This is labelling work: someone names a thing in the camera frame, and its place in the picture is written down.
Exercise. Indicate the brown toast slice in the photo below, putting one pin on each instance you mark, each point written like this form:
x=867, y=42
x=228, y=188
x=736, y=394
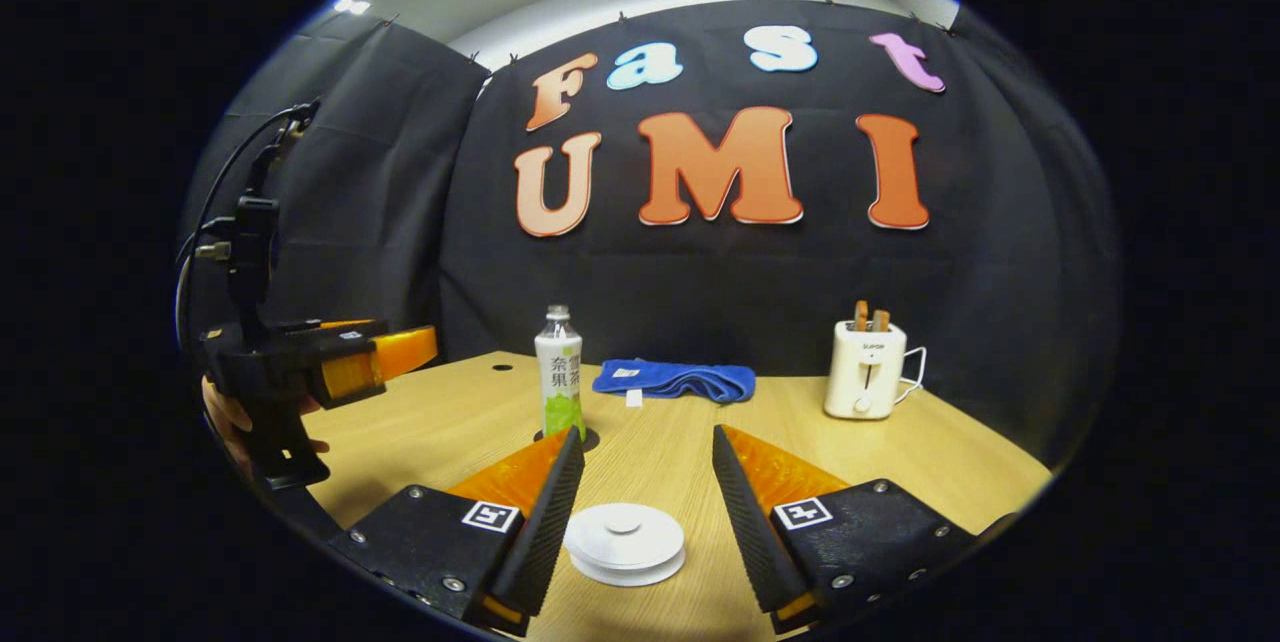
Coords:
x=861, y=315
x=881, y=320

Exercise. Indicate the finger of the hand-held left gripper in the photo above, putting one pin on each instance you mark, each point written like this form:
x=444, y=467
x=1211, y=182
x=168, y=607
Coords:
x=340, y=334
x=390, y=357

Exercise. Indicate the blue towel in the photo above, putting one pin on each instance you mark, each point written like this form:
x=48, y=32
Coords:
x=675, y=379

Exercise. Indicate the white teacup lid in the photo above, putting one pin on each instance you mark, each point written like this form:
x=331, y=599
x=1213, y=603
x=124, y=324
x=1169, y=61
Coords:
x=620, y=534

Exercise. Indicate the white toaster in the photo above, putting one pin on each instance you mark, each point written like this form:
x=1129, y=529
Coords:
x=862, y=372

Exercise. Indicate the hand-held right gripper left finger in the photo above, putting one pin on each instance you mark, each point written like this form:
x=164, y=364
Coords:
x=545, y=532

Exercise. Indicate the green white label water bottle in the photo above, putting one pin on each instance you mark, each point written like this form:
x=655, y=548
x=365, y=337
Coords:
x=560, y=372

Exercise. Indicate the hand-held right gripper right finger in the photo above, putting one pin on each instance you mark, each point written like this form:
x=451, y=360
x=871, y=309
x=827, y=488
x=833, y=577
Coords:
x=755, y=532

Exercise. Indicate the dark brown round coaster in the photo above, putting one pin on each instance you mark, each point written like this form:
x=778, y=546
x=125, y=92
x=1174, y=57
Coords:
x=593, y=440

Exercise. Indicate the black backdrop cloth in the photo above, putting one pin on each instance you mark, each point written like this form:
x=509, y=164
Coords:
x=700, y=292

